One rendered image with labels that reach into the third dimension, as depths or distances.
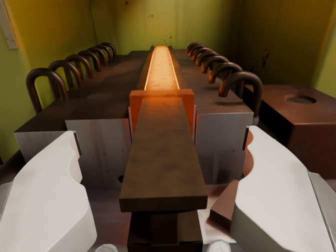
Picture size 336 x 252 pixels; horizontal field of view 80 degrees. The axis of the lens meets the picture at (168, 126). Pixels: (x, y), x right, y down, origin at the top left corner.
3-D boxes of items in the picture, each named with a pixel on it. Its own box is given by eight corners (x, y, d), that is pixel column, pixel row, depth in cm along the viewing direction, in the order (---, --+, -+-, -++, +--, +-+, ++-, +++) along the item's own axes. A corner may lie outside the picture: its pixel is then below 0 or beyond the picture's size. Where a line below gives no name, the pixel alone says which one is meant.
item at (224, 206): (230, 187, 20) (232, 177, 19) (262, 201, 18) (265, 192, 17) (208, 218, 17) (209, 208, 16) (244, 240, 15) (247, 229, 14)
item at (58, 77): (78, 144, 24) (58, 68, 20) (42, 145, 24) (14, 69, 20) (81, 139, 25) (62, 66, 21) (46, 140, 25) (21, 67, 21)
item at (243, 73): (257, 138, 20) (272, 72, 17) (215, 139, 20) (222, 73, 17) (253, 132, 21) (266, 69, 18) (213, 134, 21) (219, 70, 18)
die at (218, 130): (240, 183, 20) (256, 103, 16) (37, 190, 20) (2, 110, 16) (188, 77, 57) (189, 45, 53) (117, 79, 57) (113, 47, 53)
